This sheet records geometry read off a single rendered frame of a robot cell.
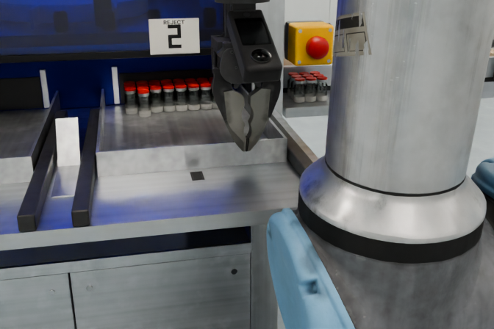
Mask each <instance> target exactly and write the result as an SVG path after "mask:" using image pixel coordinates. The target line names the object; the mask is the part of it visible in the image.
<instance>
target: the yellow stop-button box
mask: <svg viewBox="0 0 494 329"><path fill-rule="evenodd" d="M314 36H321V37H323V38H325V39H326V40H327V41H328V43H329V52H328V54H327V55H326V56H325V57H324V58H323V59H313V58H311V57H310V56H309V55H308V54H307V52H306V44H307V41H308V40H309V39H310V38H311V37H314ZM333 36H334V27H333V26H332V25H331V24H328V23H325V22H324V21H287V22H286V26H285V59H286V60H289V61H290V62H291V63H293V64H294V65H295V66H305V65H331V63H332V50H333Z"/></svg>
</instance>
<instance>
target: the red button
mask: <svg viewBox="0 0 494 329"><path fill-rule="evenodd" d="M306 52H307V54H308V55H309V56H310V57H311V58H313V59H323V58H324V57H325V56H326V55H327V54H328V52H329V43H328V41H327V40H326V39H325V38H323V37H321V36H314V37H311V38H310V39H309V40H308V41H307V44H306Z"/></svg>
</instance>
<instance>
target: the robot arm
mask: <svg viewBox="0 0 494 329"><path fill-rule="evenodd" d="M269 1H270V0H215V2H217V3H224V31H223V34H222V35H213V36H211V52H212V73H213V79H212V84H211V87H212V95H213V98H214V100H215V102H216V104H217V106H218V108H219V110H220V112H221V115H222V117H223V120H224V122H225V124H226V127H227V128H228V130H229V133H230V134H231V136H232V139H233V140H234V141H235V143H236V145H237V146H238V147H239V148H240V149H241V150H242V151H243V152H246V151H250V150H251V149H252V148H253V147H254V146H255V145H256V143H257V141H258V140H259V138H260V137H261V135H262V133H263V132H264V130H265V127H266V125H267V123H268V120H269V118H270V117H271V115H272V113H273V110H274V108H275V106H276V102H277V101H278V98H279V94H280V90H281V80H280V79H281V74H282V62H281V60H280V58H279V55H278V52H277V50H276V47H275V44H274V42H273V38H272V37H271V33H270V31H269V28H268V25H267V23H266V20H265V17H264V15H263V13H262V10H256V3H265V2H269ZM493 35H494V0H337V16H336V25H335V33H334V52H333V62H332V79H331V89H330V98H329V116H328V125H327V134H326V152H325V155H324V156H322V157H321V158H319V159H318V160H317V161H315V162H313V163H312V164H311V165H310V166H309V167H308V168H306V169H305V171H304V172H303V173H302V175H301V178H300V184H299V191H298V208H297V209H296V210H291V209H290V208H284V209H282V211H281V212H277V213H275V214H273V215H271V217H270V219H269V221H268V225H267V249H268V260H269V264H270V269H271V277H272V280H273V287H274V290H275V293H276V299H277V302H278V305H279V310H280V312H281V315H282V319H283V322H284V326H285V328H286V329H494V157H493V158H489V159H485V160H484V161H482V162H481V163H480V164H479V165H478V166H477V167H476V172H475V173H474V174H473V175H472V176H471V178H470V177H469V176H468V175H467V173H466V172H467V168H468V162H469V158H470V151H471V147H472V143H473V135H474V131H475V127H476V121H477V117H478V113H479V106H480V102H481V97H482V90H483V86H484V80H485V76H486V72H487V65H488V60H489V56H490V49H491V45H492V41H493ZM231 83H232V85H231ZM245 83H254V84H255V88H254V90H253V91H251V92H250V93H249V94H248V104H249V106H250V107H251V116H250V118H249V119H248V124H249V131H248V133H247V135H246V136H245V135H244V127H245V123H244V122H243V119H242V111H243V107H244V106H245V102H244V97H243V96H242V94H241V93H239V92H238V91H236V90H234V89H232V87H233V88H235V89H237V88H238V87H239V85H240V84H245Z"/></svg>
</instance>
